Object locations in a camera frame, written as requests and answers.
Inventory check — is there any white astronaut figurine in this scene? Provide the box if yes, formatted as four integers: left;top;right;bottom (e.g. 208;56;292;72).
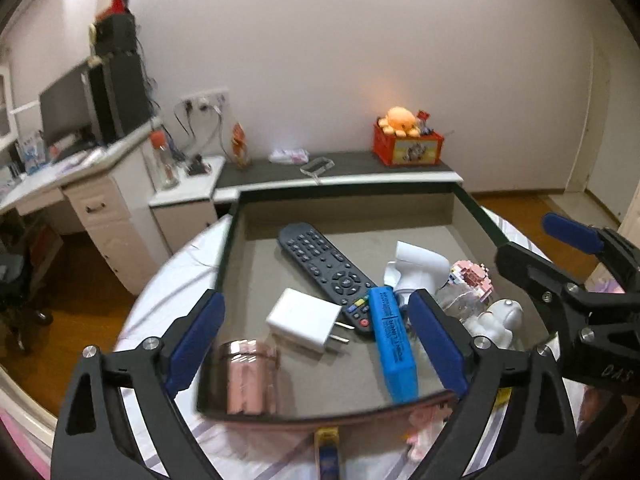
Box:
463;299;524;349

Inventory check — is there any pink block toy pig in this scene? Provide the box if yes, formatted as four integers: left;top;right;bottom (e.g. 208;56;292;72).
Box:
449;260;494;302

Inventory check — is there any pink white block kitty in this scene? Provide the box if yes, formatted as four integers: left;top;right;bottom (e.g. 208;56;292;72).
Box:
406;404;452;463

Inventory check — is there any white plug-in night light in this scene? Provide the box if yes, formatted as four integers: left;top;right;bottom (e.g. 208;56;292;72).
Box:
383;242;450;309

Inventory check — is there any rose gold metal cup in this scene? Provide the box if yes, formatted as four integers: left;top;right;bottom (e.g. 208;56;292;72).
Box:
218;339;280;416

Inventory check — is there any blue highlighter marker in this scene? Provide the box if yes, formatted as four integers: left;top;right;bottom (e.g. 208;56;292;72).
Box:
368;286;419;404

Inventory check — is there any black remote control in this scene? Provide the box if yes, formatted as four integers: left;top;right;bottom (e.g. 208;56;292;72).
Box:
278;222;376;339

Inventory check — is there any white USB charger plug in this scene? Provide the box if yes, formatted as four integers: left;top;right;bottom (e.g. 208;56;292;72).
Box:
266;288;355;353

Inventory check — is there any yellow highlighter marker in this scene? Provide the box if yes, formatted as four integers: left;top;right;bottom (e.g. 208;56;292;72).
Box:
492;388;512;411

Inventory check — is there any striped white round tablecloth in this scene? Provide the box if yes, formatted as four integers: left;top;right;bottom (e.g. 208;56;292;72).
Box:
113;204;589;480

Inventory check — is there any black office chair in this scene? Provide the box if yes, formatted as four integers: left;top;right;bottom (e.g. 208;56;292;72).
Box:
1;211;53;354

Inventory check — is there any red toy storage crate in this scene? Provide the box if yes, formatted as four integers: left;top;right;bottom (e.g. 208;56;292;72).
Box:
372;124;444;167

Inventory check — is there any orange octopus plush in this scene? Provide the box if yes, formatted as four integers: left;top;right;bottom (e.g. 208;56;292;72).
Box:
378;106;421;138

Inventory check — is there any white side cabinet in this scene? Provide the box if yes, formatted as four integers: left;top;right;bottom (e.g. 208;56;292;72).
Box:
148;156;226;254

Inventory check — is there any white desk with drawers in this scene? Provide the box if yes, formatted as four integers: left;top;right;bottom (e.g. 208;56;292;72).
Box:
1;117;170;296

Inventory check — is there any black low TV bench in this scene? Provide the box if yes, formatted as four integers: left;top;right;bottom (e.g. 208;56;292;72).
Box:
213;152;463;204

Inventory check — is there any bottle with orange cap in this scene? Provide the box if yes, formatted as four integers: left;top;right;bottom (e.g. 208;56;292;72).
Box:
150;130;179;190

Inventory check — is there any white smartphone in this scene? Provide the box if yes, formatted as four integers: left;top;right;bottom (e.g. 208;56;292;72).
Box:
299;157;335;178

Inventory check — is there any pink tissue pack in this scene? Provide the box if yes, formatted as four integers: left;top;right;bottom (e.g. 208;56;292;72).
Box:
268;148;309;166

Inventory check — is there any orange snack bag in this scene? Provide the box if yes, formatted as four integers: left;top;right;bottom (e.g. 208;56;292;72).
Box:
231;122;250;168

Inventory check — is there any black computer monitor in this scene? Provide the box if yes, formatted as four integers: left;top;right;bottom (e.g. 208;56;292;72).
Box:
39;62;92;148

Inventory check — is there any black computer tower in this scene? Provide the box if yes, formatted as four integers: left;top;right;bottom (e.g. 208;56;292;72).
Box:
82;52;152;145

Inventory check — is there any black speaker box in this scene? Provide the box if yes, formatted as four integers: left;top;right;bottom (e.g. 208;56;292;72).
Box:
93;13;137;56

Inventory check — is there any wall power outlet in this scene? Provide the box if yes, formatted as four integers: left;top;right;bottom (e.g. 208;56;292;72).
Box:
180;87;230;110

